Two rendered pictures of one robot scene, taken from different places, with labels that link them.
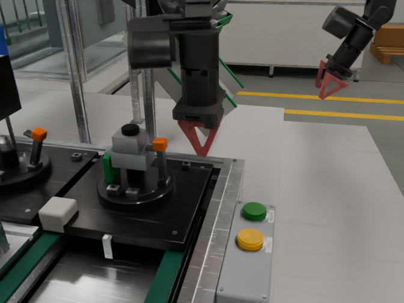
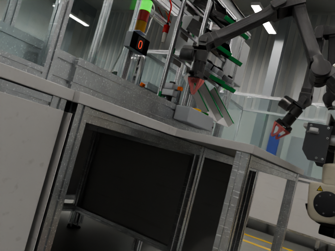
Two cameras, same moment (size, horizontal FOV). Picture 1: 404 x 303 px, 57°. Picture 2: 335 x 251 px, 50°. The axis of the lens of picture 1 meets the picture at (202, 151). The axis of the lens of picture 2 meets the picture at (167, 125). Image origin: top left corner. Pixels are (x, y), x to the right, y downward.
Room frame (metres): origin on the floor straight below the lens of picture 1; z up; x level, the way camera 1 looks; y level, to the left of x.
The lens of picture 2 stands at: (-1.00, -0.56, 0.76)
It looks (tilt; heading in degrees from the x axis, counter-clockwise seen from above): 4 degrees up; 22
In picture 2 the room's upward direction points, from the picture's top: 15 degrees clockwise
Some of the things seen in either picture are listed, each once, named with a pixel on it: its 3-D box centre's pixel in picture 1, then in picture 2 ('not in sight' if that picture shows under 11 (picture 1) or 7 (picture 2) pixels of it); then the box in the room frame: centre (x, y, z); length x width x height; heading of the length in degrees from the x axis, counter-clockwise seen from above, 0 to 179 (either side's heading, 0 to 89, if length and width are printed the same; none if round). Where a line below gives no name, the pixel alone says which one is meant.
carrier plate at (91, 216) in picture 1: (137, 193); not in sight; (0.56, 0.12, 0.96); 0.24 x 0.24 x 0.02; 78
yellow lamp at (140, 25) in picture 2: not in sight; (140, 27); (0.40, 0.27, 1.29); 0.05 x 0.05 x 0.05
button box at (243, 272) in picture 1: (249, 256); (194, 118); (0.43, -0.07, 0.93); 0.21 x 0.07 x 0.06; 168
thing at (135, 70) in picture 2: not in sight; (134, 66); (1.31, 0.77, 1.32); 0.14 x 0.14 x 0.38
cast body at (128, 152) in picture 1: (126, 145); (169, 88); (0.56, 0.13, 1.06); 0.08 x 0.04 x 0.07; 78
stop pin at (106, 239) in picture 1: (109, 246); not in sight; (0.44, 0.15, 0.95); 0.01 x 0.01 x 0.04; 78
